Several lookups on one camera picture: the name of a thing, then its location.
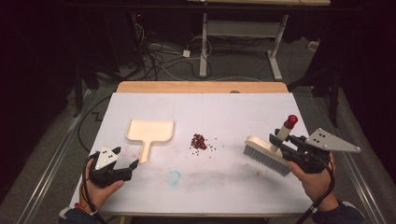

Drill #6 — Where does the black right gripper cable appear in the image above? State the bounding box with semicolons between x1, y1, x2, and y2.
295;154;336;224

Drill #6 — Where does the wooden table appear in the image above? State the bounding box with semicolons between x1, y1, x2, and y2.
115;80;290;94

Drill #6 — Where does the cream brush with red-tipped handle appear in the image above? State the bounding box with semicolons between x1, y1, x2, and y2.
242;114;299;177

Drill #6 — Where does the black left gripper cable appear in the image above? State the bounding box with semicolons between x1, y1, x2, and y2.
81;154;108;224

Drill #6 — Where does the white board table cover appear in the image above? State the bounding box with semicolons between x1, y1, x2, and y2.
68;91;331;217

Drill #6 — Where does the black floor cable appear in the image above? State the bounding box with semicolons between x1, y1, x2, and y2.
77;94;112;153

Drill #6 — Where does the person's right hand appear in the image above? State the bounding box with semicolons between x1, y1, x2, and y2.
288;151;341;213

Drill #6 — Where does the pile of red beans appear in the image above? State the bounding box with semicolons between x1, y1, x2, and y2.
190;133;219;157

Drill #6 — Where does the red wristband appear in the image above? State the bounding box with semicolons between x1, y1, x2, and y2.
74;203;92;213

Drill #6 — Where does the person's left hand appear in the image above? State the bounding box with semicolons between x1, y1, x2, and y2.
78;158;125;213

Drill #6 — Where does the cream dustpan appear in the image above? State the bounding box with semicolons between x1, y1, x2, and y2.
125;119;176;164

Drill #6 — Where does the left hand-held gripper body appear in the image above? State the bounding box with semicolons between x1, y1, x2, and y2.
88;147;134;189

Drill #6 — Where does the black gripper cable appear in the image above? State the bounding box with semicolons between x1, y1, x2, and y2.
295;154;336;224
81;154;108;224

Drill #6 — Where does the metal floor rail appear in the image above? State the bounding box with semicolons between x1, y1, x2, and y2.
321;124;389;224
15;89;96;224

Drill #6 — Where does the white desk frame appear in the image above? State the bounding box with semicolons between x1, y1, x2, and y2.
186;0;332;82

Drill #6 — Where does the tangle of floor cables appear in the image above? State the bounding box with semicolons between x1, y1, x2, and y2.
134;22;213;82

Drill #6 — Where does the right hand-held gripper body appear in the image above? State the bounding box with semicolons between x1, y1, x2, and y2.
279;128;362;175

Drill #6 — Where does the black stand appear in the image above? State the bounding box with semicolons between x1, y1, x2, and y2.
72;60;101;119
288;60;343;129

